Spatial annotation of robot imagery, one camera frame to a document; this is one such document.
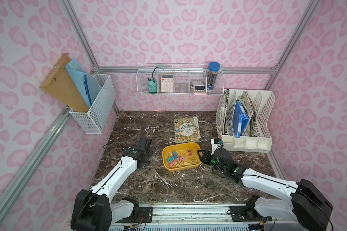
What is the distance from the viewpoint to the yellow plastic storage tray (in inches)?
35.1

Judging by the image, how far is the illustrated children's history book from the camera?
3.42 feet

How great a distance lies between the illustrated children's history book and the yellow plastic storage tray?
0.06 meters
